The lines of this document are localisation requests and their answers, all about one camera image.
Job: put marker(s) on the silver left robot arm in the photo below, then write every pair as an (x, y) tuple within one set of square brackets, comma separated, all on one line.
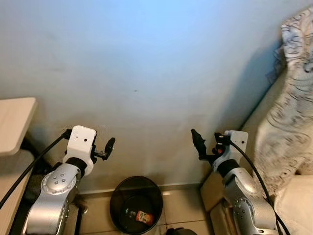
[(56, 188)]

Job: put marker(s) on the dark right robot leg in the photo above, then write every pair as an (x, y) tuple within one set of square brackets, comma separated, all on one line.
[(176, 231)]

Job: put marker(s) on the light wooden bedside table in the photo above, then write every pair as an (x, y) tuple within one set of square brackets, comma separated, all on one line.
[(14, 120)]

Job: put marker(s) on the black round trash bin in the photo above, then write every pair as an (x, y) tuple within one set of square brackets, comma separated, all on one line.
[(122, 196)]

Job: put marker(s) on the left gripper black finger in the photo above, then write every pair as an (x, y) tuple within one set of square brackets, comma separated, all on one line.
[(110, 145)]

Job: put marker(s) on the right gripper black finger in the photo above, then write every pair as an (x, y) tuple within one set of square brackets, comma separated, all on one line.
[(198, 142)]

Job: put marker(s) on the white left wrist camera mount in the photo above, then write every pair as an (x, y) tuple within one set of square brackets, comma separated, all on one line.
[(80, 142)]

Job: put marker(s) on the red orange snack packet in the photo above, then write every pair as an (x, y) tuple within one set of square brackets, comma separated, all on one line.
[(145, 218)]

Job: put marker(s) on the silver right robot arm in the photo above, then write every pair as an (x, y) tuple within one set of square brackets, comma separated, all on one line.
[(242, 196)]

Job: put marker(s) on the small pale litter scrap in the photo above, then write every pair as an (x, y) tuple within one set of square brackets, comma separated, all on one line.
[(130, 213)]

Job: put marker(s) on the white quilted mattress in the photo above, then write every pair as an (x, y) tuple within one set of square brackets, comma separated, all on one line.
[(296, 205)]

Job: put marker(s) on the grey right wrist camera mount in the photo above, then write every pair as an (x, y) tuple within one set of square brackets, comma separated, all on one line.
[(235, 147)]

